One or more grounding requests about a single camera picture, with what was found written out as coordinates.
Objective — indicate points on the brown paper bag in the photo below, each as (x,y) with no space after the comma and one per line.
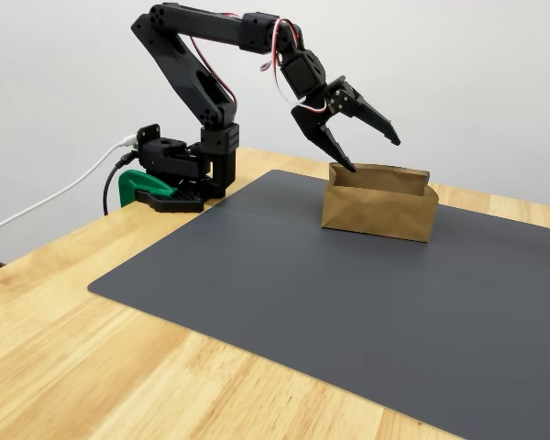
(376,211)

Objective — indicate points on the green table clamp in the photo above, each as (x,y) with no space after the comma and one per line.
(133,183)

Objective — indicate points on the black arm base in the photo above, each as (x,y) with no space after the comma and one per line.
(169,158)

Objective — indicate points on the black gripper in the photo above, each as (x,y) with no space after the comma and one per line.
(319,120)

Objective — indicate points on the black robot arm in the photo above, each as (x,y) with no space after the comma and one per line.
(183,59)

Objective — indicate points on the grey rubber mat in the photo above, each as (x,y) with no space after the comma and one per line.
(348,321)

